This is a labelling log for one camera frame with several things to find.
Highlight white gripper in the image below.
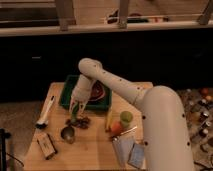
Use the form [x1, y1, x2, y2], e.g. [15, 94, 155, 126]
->
[69, 74, 96, 115]

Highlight brown grape bunch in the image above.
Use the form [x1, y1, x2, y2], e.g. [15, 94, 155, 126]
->
[65, 117, 90, 129]

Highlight metal knife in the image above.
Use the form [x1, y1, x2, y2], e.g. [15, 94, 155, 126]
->
[108, 126, 138, 140]

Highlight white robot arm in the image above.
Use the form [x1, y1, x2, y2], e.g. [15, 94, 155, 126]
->
[69, 58, 195, 171]

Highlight yellow banana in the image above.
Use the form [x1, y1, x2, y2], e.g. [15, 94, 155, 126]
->
[105, 109, 112, 131]

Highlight orange fruit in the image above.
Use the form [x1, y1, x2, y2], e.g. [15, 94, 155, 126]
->
[110, 121, 123, 135]

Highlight white railing beam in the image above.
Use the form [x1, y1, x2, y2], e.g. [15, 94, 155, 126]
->
[0, 20, 213, 37]

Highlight brown wooden box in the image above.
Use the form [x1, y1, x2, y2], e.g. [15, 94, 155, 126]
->
[36, 133, 57, 160]

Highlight blue grey cloth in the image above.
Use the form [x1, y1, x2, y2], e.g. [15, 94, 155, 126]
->
[128, 143, 144, 169]

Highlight metal cup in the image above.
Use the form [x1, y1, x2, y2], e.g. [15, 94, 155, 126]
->
[60, 126, 75, 144]

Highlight red bowl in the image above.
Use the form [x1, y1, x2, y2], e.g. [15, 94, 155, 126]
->
[90, 81, 106, 101]

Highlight green pepper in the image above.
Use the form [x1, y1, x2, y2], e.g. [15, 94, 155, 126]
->
[71, 102, 79, 123]

